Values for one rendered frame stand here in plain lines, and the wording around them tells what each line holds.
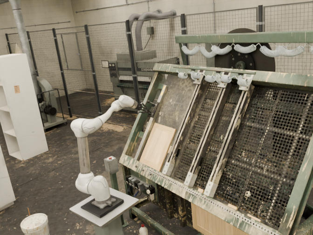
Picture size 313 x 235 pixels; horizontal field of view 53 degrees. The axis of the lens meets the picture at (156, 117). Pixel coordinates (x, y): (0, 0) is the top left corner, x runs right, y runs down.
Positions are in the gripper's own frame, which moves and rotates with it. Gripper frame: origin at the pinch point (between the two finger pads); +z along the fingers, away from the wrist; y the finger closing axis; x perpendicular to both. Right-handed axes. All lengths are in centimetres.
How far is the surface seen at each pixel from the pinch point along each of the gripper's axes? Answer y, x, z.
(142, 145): -38.4, 3.7, 12.8
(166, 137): -19.9, -28.4, 15.3
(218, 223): -80, -104, 51
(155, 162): -50, -26, 15
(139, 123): -15.5, 27.6, 15.0
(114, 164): -72, 22, -1
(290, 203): -35, -181, 13
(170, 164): -45, -53, 11
